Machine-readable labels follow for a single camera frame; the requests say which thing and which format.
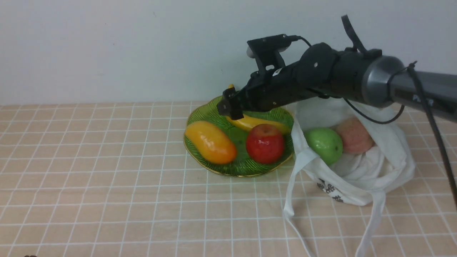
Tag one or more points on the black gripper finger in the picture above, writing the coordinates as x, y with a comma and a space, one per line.
229, 106

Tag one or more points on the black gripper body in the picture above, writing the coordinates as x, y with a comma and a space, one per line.
289, 84

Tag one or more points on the orange yellow mango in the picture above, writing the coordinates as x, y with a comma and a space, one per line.
211, 142

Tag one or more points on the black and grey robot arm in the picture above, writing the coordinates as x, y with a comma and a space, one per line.
384, 80

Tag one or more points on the white cloth tote bag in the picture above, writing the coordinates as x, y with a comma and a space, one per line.
353, 179

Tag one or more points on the yellow banana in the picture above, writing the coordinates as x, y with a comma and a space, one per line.
251, 122

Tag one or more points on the red apple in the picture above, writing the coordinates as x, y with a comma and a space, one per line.
265, 144

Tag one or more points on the green glass leaf plate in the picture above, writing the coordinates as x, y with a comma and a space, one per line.
243, 165

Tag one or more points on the green apple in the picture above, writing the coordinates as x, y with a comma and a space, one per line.
326, 143

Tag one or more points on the pink peach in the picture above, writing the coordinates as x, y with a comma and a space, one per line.
355, 138

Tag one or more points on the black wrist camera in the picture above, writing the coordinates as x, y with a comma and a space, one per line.
266, 51

